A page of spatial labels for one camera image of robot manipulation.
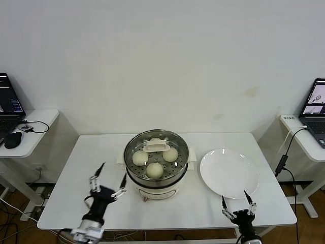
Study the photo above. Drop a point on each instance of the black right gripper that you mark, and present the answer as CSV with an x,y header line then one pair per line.
x,y
244,222

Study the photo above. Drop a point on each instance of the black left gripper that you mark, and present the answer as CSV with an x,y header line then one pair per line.
x,y
101,200

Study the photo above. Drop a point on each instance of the white steamed baozi bun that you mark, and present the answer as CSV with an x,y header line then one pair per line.
x,y
155,140
140,158
154,170
170,155

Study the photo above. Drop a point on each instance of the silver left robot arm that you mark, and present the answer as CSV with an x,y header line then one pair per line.
x,y
87,230

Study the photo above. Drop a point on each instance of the perforated steel steamer basket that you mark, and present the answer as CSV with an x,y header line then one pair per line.
x,y
155,182

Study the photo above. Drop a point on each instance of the round white plate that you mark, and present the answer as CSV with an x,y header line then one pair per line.
x,y
223,175

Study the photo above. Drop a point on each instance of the cream electric cooker pot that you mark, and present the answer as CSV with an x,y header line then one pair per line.
x,y
155,192

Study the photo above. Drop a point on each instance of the white side table with mouse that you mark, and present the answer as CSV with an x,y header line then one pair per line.
x,y
38,145

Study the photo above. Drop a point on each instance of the white side table with strip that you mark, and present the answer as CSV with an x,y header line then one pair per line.
x,y
304,146

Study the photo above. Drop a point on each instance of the small black usb hub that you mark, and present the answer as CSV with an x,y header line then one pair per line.
x,y
26,127

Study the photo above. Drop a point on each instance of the white labelled power strip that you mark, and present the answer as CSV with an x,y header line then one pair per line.
x,y
289,118

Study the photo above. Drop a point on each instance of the black computer mouse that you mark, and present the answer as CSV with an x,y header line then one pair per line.
x,y
13,140

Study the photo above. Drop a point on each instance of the grey laptop with pale screen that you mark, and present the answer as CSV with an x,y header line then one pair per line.
x,y
314,124

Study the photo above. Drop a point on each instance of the black laptop with dark screen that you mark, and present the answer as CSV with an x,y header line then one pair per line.
x,y
10,101

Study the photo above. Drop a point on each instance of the white wall socket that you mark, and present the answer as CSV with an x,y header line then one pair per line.
x,y
39,168

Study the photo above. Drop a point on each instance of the white table frame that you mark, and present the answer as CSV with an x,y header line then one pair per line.
x,y
165,241

